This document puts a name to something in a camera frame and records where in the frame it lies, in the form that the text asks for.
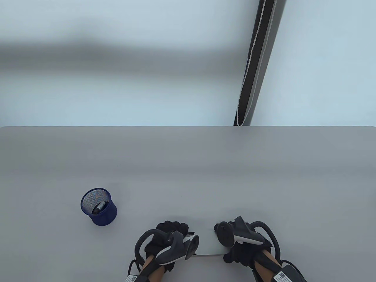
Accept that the silver sliding box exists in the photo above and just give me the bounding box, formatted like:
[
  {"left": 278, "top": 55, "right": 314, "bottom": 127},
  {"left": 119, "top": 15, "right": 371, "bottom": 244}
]
[{"left": 184, "top": 231, "right": 228, "bottom": 256}]

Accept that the grey right hand controller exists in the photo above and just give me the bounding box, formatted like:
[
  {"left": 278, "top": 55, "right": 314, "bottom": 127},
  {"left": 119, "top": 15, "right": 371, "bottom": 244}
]
[{"left": 216, "top": 216, "right": 279, "bottom": 260}]

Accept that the person's left hand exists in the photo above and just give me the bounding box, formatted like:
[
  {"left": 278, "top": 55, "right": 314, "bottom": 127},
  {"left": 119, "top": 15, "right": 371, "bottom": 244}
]
[{"left": 144, "top": 221, "right": 195, "bottom": 273}]

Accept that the grey left hand controller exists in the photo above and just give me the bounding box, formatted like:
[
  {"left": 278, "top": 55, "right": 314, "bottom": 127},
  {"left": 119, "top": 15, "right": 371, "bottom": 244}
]
[{"left": 135, "top": 229, "right": 199, "bottom": 266}]

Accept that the blue mesh pen cup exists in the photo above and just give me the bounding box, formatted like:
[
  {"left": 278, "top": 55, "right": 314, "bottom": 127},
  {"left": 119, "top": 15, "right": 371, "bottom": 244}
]
[{"left": 80, "top": 188, "right": 118, "bottom": 226}]

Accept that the white beaded blind cord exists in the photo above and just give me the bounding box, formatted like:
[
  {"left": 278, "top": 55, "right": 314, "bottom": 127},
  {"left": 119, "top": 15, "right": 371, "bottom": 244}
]
[{"left": 236, "top": 0, "right": 277, "bottom": 126}]

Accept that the grey hand controller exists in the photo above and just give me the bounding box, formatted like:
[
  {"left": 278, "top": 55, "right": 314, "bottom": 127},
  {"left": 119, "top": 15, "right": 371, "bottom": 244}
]
[
  {"left": 135, "top": 229, "right": 199, "bottom": 266},
  {"left": 216, "top": 216, "right": 279, "bottom": 260}
]

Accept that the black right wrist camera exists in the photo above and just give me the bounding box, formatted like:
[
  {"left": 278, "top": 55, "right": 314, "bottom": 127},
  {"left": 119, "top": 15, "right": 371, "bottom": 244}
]
[{"left": 273, "top": 263, "right": 307, "bottom": 282}]

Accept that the dark window frame post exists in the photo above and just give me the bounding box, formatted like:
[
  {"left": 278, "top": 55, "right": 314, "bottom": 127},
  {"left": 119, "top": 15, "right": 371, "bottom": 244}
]
[{"left": 234, "top": 0, "right": 287, "bottom": 126}]

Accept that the person's right hand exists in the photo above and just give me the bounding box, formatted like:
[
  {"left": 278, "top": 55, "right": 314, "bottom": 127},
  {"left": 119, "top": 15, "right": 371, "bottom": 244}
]
[{"left": 214, "top": 222, "right": 273, "bottom": 269}]

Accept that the person's right forearm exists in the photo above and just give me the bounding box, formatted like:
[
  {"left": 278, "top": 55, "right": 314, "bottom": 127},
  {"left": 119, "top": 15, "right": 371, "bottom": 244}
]
[{"left": 253, "top": 250, "right": 279, "bottom": 282}]

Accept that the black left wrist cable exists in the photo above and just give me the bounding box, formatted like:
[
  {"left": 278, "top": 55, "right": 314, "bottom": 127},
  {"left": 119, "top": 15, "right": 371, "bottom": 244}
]
[{"left": 128, "top": 258, "right": 145, "bottom": 276}]

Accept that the person's left forearm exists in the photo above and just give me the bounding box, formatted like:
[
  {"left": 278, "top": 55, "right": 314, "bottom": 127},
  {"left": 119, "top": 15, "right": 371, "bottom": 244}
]
[{"left": 142, "top": 255, "right": 165, "bottom": 282}]

